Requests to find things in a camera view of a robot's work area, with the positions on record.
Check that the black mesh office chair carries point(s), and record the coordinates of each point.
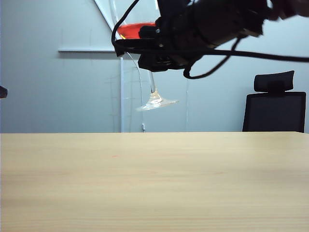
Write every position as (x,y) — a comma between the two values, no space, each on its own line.
(274,112)

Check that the white horizontal wall bar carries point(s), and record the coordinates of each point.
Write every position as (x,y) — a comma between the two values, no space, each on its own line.
(87,50)

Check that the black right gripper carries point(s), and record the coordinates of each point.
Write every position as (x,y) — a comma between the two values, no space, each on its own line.
(205,26)

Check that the white vertical bar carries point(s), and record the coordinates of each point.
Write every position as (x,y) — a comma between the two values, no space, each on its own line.
(122,108)

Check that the clear stemmed wine goblet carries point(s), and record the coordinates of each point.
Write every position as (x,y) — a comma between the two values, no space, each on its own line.
(157,102)

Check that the red liquid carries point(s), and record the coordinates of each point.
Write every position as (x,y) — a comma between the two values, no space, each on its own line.
(129,31)

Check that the white diagonal wall bar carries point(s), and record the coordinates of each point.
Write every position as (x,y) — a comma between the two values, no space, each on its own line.
(100,6)

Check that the dark object at frame edge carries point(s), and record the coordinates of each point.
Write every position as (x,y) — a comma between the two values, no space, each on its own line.
(3,92)

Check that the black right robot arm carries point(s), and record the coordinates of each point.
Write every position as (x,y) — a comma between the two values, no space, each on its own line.
(289,7)

